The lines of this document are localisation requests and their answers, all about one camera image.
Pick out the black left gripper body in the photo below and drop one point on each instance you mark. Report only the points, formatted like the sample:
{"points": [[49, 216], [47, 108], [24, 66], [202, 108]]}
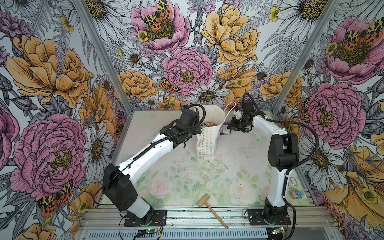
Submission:
{"points": [[195, 131]]}

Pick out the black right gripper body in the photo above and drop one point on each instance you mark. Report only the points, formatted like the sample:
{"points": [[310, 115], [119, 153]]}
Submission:
{"points": [[240, 124]]}

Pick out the white flower-print paper bag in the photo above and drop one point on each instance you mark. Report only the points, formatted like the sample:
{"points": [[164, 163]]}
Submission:
{"points": [[206, 141]]}

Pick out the purple candy bag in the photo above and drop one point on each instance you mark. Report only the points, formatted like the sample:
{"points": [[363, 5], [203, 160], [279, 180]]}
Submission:
{"points": [[225, 129]]}

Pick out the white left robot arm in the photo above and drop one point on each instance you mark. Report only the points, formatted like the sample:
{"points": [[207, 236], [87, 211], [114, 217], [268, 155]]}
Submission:
{"points": [[119, 181]]}

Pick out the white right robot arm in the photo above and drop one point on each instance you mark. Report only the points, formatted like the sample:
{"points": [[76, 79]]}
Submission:
{"points": [[283, 154]]}

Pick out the wooden mallet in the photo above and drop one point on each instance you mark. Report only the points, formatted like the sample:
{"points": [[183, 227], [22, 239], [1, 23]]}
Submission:
{"points": [[204, 202]]}

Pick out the metal wire tongs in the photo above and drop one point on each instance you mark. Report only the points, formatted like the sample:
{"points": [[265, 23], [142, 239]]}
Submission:
{"points": [[293, 182]]}

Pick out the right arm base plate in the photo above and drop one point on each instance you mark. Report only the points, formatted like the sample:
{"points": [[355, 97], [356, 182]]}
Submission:
{"points": [[257, 217]]}

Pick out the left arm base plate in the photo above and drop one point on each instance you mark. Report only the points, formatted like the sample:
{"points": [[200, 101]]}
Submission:
{"points": [[154, 218]]}

